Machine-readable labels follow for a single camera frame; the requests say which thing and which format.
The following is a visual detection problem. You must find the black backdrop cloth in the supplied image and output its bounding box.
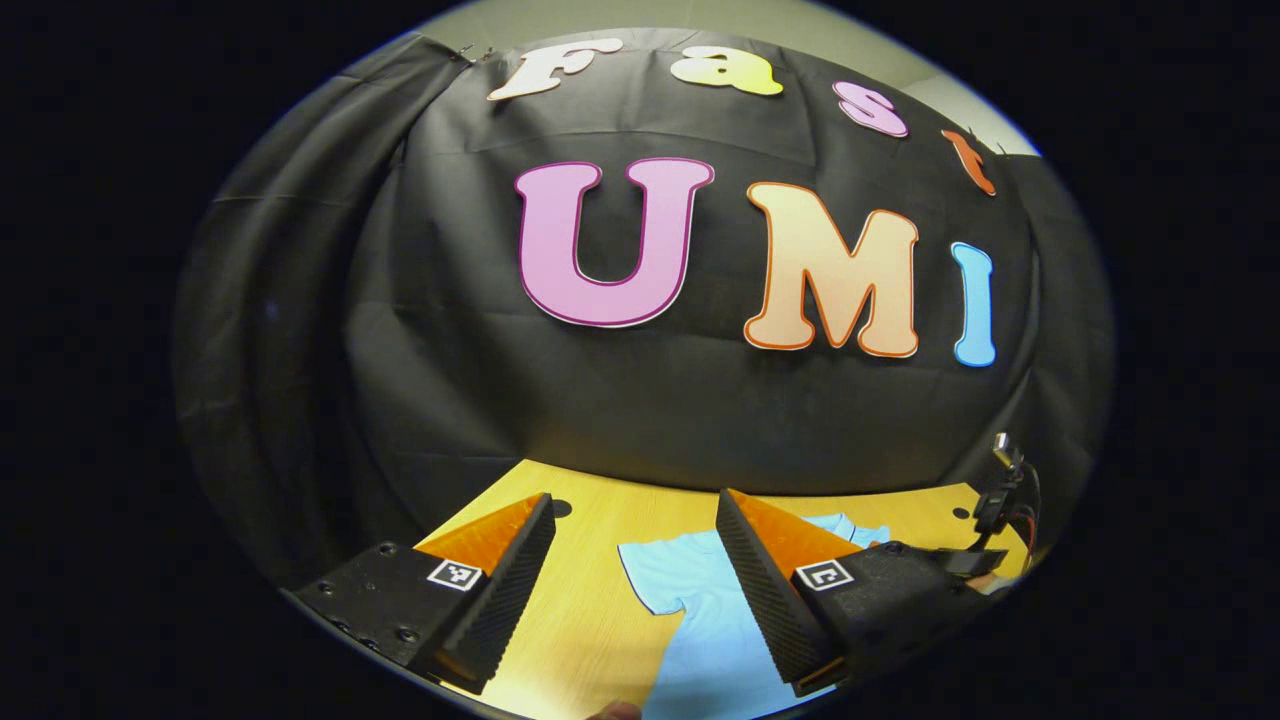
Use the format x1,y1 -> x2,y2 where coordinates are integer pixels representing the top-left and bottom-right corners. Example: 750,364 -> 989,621
172,28 -> 1118,591

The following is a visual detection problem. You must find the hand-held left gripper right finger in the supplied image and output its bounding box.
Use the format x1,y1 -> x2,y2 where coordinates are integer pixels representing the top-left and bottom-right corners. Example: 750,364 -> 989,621
715,488 -> 1001,699

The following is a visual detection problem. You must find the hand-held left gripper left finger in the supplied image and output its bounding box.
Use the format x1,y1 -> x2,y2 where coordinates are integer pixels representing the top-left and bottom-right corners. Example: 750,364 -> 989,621
283,492 -> 558,697

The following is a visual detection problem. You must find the light blue T-shirt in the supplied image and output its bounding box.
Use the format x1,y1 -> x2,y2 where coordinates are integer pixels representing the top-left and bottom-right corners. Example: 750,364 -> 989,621
617,513 -> 891,720

